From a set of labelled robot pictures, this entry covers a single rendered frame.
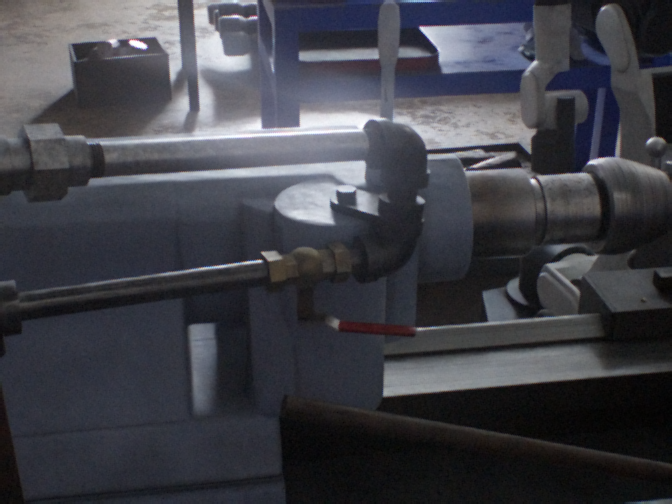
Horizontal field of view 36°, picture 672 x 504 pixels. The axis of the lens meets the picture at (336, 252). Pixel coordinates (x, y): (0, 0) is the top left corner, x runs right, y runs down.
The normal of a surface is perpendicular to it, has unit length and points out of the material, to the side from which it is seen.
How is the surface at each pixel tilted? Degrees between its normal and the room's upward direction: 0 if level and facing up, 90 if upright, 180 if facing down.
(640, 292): 0
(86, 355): 70
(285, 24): 90
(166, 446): 62
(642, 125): 90
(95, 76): 90
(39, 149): 56
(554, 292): 90
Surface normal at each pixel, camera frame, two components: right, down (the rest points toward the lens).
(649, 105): 0.31, 0.07
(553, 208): 0.13, -0.07
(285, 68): 0.15, 0.45
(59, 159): 0.45, -0.18
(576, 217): 0.15, 0.22
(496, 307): 0.00, -0.89
